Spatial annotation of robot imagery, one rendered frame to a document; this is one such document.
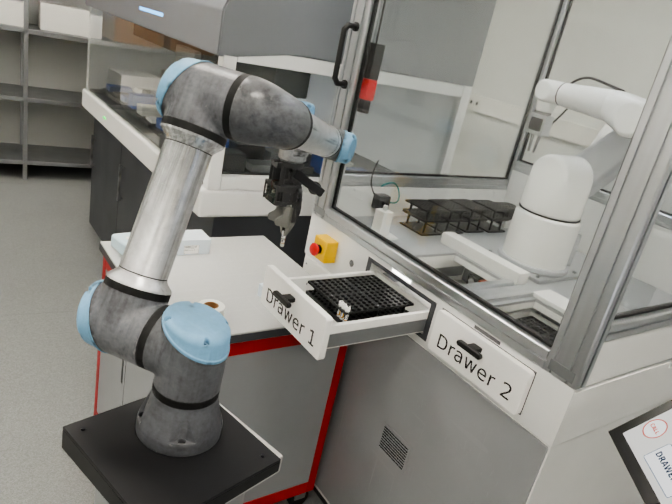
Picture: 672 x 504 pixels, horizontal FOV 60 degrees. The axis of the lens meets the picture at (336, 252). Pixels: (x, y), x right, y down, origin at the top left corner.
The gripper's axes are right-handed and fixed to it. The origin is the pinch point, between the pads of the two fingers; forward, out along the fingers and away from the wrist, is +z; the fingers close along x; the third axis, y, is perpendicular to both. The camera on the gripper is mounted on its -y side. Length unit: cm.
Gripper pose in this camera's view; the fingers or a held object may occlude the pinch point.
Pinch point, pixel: (286, 230)
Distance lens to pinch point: 161.5
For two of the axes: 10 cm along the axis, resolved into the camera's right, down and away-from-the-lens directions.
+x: 5.3, 4.1, -7.4
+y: -8.3, 0.5, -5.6
